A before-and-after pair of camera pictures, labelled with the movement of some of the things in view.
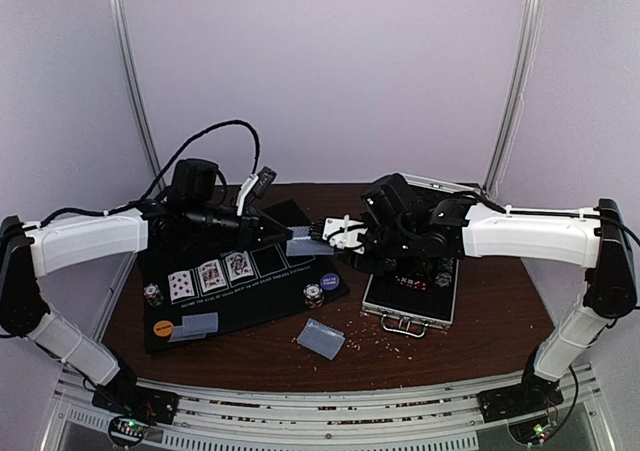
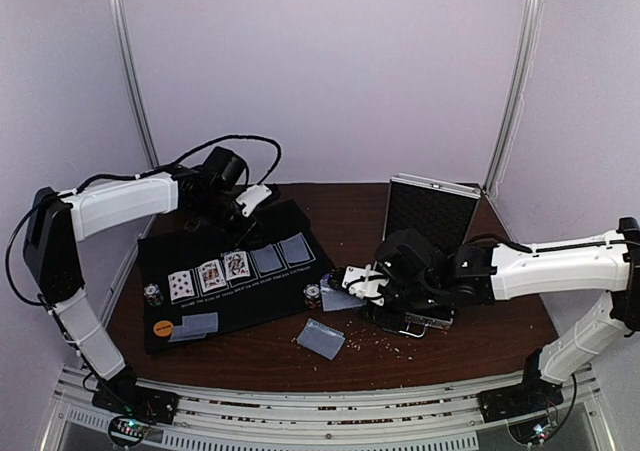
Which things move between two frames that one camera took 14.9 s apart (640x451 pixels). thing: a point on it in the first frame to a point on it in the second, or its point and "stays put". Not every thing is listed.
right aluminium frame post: x=527 y=52 stays put
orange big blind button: x=163 y=328 stays put
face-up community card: x=181 y=284 stays put
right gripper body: x=368 y=236 to x=338 y=281
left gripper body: x=241 y=238 to x=216 y=212
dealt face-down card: x=200 y=323 stays put
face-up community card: x=211 y=276 stays put
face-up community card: x=238 y=265 stays put
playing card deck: x=306 y=246 to x=336 y=299
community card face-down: x=300 y=232 to x=266 y=259
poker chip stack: x=313 y=295 stays put
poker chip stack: x=153 y=294 stays put
